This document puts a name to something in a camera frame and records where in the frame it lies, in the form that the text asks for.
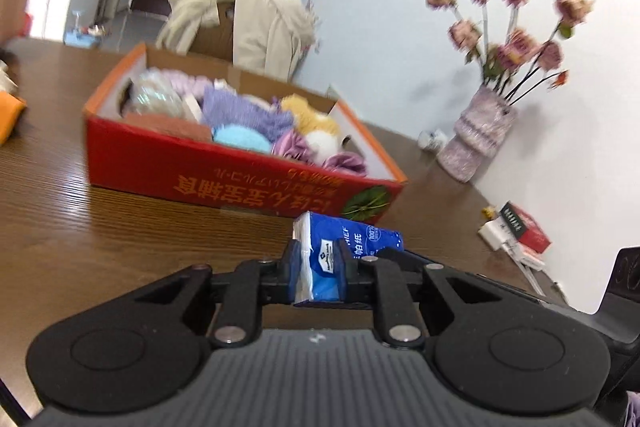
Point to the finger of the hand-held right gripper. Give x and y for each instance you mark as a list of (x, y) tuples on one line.
[(555, 303)]

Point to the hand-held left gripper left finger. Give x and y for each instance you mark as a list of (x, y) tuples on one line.
[(295, 269)]

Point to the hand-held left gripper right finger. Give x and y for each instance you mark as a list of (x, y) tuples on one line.
[(345, 274)]

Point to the blue tissue pack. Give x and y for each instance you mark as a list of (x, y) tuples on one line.
[(320, 247)]

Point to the pink satin bow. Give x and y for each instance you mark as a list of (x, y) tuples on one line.
[(292, 146)]

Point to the red cardboard box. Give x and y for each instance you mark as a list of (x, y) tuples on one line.
[(200, 177)]

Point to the light blue fluffy ball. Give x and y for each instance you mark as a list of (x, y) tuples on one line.
[(240, 139)]

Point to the yellow and white plush toy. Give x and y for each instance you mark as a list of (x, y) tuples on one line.
[(306, 117)]

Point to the purple knit pouch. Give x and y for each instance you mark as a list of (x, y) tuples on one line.
[(245, 112)]

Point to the cream round puff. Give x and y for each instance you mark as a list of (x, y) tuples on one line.
[(192, 107)]

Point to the pink and orange sponge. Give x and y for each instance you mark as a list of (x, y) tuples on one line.
[(165, 127)]

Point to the lilac fluffy wristband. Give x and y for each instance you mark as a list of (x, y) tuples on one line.
[(187, 83)]

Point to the clear plastic item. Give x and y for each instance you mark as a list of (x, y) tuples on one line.
[(150, 94)]

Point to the small red box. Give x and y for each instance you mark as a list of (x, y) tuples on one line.
[(527, 227)]

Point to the white charger block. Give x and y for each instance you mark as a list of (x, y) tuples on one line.
[(494, 234)]

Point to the small white bottle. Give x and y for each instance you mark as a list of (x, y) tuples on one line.
[(432, 141)]

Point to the pink textured vase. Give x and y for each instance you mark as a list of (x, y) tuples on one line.
[(475, 137)]

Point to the beige coat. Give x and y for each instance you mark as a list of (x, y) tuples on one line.
[(260, 27)]

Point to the wooden chair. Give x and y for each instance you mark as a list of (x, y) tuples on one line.
[(215, 37)]

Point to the dried pink rose bouquet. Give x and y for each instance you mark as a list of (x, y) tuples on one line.
[(520, 44)]

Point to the orange cloth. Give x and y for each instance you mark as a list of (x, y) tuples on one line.
[(10, 117)]

